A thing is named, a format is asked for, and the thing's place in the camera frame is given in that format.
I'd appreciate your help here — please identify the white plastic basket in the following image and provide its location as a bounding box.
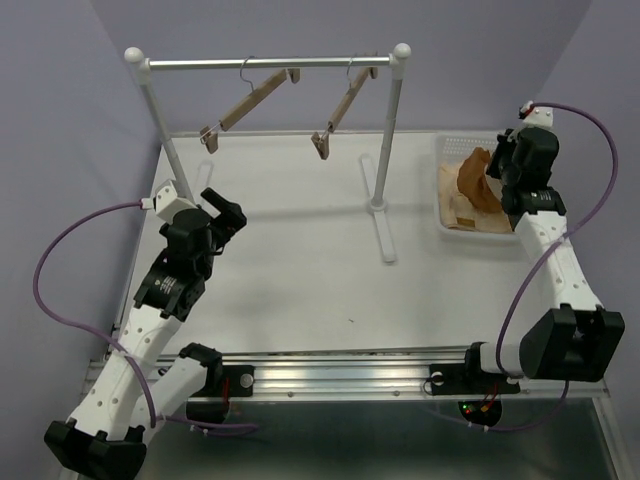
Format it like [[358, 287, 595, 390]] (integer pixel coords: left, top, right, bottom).
[[433, 131, 518, 244]]

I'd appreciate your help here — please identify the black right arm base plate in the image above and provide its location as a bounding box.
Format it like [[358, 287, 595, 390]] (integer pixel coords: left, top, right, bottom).
[[423, 363, 521, 396]]

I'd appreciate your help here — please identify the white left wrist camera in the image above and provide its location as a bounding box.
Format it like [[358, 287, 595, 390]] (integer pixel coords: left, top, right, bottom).
[[153, 180, 196, 224]]

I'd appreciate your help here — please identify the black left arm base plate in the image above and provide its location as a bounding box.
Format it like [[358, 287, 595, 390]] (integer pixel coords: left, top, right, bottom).
[[193, 364, 255, 400]]

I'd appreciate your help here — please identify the brown boxer underwear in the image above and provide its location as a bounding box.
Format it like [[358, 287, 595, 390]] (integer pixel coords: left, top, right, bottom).
[[457, 147, 502, 214]]

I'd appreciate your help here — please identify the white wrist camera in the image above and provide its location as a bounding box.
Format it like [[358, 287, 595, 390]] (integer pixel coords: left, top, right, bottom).
[[519, 101, 554, 130], [153, 180, 196, 224]]

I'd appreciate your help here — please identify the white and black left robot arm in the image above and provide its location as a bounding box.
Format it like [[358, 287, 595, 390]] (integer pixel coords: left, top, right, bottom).
[[44, 184, 251, 479]]

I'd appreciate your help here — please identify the white metal clothes rack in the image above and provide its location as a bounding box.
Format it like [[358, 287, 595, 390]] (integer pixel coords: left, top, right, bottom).
[[123, 42, 413, 264]]

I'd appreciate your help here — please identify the beige underwear in basket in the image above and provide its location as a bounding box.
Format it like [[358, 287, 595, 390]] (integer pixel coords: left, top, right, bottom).
[[436, 162, 513, 238]]

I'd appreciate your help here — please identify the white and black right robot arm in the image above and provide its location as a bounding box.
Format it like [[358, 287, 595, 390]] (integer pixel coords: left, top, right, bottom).
[[460, 127, 625, 390]]

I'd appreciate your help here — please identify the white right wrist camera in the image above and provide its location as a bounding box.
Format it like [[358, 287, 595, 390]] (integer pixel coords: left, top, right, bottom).
[[519, 101, 554, 130]]

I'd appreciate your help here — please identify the wooden clip hanger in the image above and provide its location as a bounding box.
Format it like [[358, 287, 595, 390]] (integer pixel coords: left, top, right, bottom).
[[199, 57, 301, 154], [311, 59, 378, 160]]

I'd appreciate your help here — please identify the aluminium mounting rail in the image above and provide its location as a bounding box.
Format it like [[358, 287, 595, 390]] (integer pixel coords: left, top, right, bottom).
[[84, 349, 612, 404]]

